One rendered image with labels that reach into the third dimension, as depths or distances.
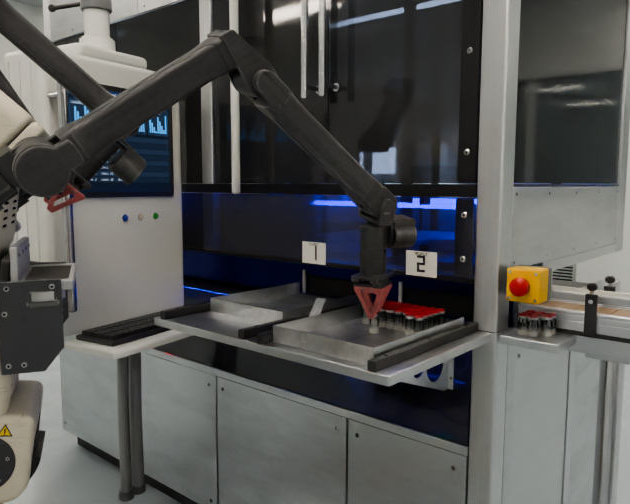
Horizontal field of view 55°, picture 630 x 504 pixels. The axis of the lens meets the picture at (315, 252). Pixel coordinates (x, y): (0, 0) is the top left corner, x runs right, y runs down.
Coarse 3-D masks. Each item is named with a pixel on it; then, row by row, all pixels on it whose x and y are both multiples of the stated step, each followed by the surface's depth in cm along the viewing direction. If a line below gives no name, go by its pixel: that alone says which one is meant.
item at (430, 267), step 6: (408, 252) 146; (414, 252) 144; (420, 252) 143; (426, 252) 142; (432, 252) 141; (408, 258) 146; (414, 258) 145; (420, 258) 144; (426, 258) 142; (432, 258) 141; (408, 264) 146; (414, 264) 145; (426, 264) 143; (432, 264) 142; (408, 270) 146; (414, 270) 145; (426, 270) 143; (432, 270) 142; (426, 276) 143; (432, 276) 142
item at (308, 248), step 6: (306, 246) 167; (312, 246) 166; (318, 246) 164; (324, 246) 163; (306, 252) 167; (312, 252) 166; (318, 252) 165; (324, 252) 163; (306, 258) 168; (312, 258) 166; (318, 258) 165; (324, 258) 163; (324, 264) 164
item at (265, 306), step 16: (272, 288) 172; (288, 288) 178; (224, 304) 152; (240, 304) 148; (256, 304) 164; (272, 304) 164; (288, 304) 164; (304, 304) 164; (336, 304) 154; (256, 320) 145; (272, 320) 141
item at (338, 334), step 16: (304, 320) 132; (320, 320) 136; (336, 320) 141; (352, 320) 145; (288, 336) 123; (304, 336) 120; (320, 336) 117; (336, 336) 130; (352, 336) 130; (368, 336) 130; (384, 336) 130; (400, 336) 130; (416, 336) 119; (320, 352) 117; (336, 352) 115; (352, 352) 112; (368, 352) 109; (384, 352) 111
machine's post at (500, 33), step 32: (512, 0) 126; (512, 32) 127; (512, 64) 128; (480, 96) 131; (512, 96) 130; (480, 128) 131; (512, 128) 131; (480, 160) 132; (512, 160) 132; (480, 192) 132; (512, 192) 133; (480, 224) 133; (480, 256) 134; (480, 288) 134; (480, 320) 135; (480, 352) 136; (480, 384) 136; (480, 416) 137; (480, 448) 138; (480, 480) 138
